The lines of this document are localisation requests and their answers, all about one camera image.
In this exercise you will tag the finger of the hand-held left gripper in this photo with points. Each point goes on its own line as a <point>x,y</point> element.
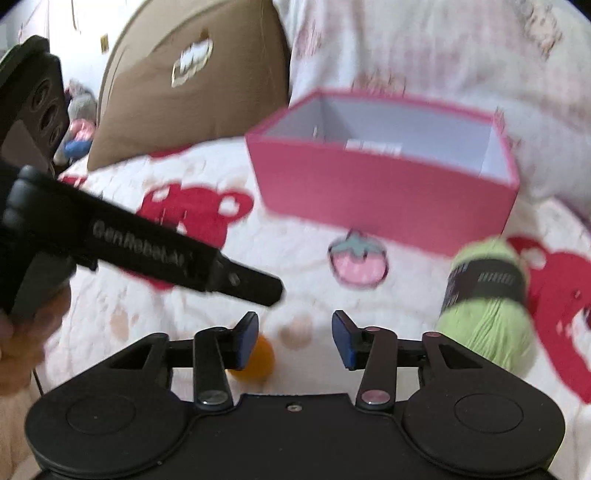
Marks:
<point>251,281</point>

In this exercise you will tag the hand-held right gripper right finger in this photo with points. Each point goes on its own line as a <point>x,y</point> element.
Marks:
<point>344,342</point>

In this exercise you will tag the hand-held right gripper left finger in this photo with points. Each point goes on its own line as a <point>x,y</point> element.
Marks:
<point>249,342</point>

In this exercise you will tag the orange makeup sponge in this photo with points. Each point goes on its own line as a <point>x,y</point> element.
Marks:
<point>258,364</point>

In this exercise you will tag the pink cardboard box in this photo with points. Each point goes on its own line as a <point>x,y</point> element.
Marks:
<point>369,198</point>

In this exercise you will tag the green yarn ball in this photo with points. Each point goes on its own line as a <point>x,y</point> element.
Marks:
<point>494,323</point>

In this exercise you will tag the white tissue packet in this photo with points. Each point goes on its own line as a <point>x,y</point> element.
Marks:
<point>374,146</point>

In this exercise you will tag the person's left hand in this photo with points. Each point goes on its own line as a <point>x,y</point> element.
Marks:
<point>32,350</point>

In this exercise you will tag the bear print blanket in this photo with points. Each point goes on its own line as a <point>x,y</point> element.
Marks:
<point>152,318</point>

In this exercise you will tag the pink and blue plush toy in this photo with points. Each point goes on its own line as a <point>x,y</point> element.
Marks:
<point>78,141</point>

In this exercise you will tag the brown pillow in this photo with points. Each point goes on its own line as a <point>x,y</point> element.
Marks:
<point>184,101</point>

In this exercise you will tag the pink floral pillow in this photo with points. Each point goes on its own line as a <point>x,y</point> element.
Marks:
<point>415,46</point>

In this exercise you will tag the yellow wall sticker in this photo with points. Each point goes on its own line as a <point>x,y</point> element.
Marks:
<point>105,42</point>

